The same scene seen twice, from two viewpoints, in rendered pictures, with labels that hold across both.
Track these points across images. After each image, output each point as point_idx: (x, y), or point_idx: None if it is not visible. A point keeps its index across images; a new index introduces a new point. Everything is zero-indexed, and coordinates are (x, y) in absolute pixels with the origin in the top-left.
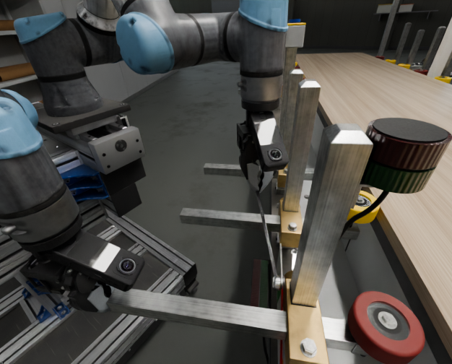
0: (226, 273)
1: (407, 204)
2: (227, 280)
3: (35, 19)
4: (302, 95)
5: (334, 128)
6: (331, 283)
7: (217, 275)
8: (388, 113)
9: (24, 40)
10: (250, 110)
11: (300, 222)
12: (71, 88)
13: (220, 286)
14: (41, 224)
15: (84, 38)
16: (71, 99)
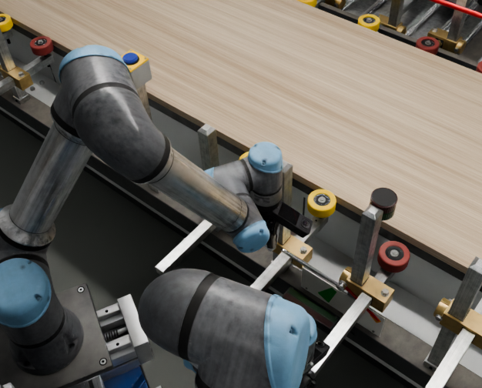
0: (172, 366)
1: (339, 178)
2: (184, 369)
3: (42, 289)
4: (285, 176)
5: (369, 213)
6: (321, 261)
7: (168, 378)
8: (224, 69)
9: (35, 318)
10: (272, 209)
11: (301, 242)
12: (68, 321)
13: (185, 382)
14: None
15: (45, 262)
16: (75, 330)
